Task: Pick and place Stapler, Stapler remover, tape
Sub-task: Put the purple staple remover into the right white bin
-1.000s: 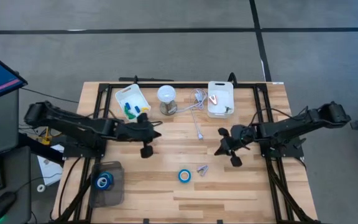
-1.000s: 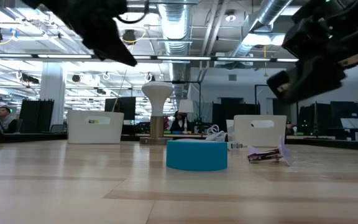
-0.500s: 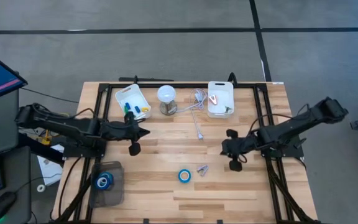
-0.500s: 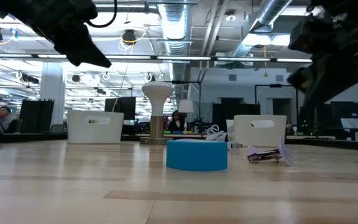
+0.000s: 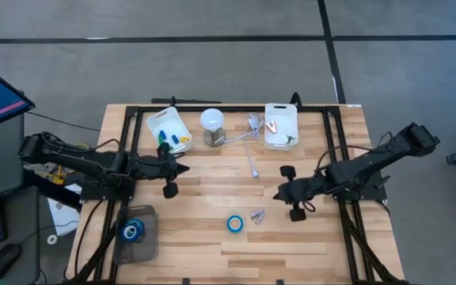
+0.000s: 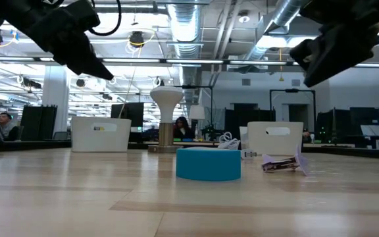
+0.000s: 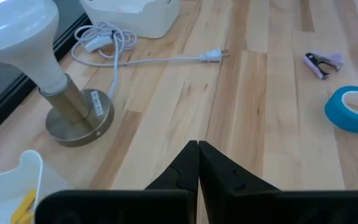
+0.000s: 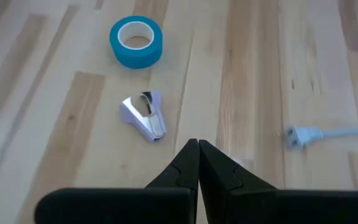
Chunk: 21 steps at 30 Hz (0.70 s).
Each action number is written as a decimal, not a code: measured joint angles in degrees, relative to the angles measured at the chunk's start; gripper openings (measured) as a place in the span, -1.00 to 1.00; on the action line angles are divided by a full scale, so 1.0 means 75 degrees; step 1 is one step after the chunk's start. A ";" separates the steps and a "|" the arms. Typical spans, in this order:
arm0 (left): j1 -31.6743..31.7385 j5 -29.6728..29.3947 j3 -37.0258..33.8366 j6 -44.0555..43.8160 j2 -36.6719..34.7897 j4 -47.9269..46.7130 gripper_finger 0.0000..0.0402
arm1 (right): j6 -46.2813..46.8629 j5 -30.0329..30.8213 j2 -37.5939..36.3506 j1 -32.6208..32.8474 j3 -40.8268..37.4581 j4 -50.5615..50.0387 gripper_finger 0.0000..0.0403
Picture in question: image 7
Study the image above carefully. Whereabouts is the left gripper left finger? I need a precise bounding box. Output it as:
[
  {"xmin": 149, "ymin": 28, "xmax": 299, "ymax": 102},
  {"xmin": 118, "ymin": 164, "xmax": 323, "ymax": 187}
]
[{"xmin": 144, "ymin": 140, "xmax": 200, "ymax": 190}]

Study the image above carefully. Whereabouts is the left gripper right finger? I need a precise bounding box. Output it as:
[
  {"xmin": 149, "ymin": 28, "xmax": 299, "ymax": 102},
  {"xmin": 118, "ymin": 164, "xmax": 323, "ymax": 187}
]
[{"xmin": 200, "ymin": 141, "xmax": 279, "ymax": 191}]

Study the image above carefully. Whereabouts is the yellow mini stapler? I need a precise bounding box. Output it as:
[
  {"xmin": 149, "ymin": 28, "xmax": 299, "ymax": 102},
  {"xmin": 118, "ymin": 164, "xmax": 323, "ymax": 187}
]
[{"xmin": 10, "ymin": 189, "xmax": 38, "ymax": 224}]

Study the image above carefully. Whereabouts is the light blue tape roll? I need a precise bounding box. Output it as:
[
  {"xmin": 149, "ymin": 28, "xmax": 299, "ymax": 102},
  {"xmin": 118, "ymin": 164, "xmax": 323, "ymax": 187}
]
[{"xmin": 324, "ymin": 86, "xmax": 358, "ymax": 134}]

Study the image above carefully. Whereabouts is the purple staple remover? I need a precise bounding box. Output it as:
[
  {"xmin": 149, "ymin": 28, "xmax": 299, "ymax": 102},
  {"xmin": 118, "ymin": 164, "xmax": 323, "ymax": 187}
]
[{"xmin": 302, "ymin": 51, "xmax": 344, "ymax": 80}]

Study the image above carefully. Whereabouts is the white plastic bin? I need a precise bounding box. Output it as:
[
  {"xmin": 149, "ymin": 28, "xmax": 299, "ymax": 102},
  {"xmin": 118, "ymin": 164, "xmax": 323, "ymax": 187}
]
[{"xmin": 79, "ymin": 0, "xmax": 181, "ymax": 39}]

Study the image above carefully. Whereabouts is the white cutting board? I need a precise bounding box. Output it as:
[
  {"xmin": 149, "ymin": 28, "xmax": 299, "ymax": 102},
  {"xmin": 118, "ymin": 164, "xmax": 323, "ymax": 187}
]
[{"xmin": 0, "ymin": 149, "xmax": 74, "ymax": 224}]

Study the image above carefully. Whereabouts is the white mushroom lamp brass base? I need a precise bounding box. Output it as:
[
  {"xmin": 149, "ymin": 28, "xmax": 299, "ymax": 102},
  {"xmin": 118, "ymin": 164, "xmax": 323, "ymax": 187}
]
[{"xmin": 0, "ymin": 0, "xmax": 116, "ymax": 148}]

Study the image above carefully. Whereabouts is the white lamp power cable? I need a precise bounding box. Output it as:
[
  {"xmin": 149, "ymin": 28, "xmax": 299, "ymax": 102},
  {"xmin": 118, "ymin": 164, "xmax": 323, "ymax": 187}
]
[{"xmin": 70, "ymin": 21, "xmax": 231, "ymax": 100}]

